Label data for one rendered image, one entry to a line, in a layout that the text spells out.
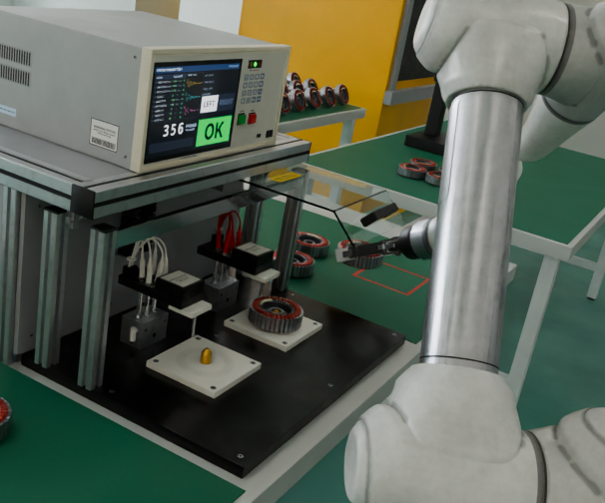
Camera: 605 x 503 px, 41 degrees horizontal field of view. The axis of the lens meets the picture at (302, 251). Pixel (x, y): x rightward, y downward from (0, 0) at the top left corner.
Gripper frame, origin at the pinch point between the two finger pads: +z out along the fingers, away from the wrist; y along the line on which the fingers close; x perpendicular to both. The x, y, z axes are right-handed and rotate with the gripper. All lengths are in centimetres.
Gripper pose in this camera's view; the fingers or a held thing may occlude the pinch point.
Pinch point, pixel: (360, 252)
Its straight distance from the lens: 193.4
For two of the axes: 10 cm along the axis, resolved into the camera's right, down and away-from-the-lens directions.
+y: 7.8, -0.8, 6.2
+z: -6.0, 1.3, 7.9
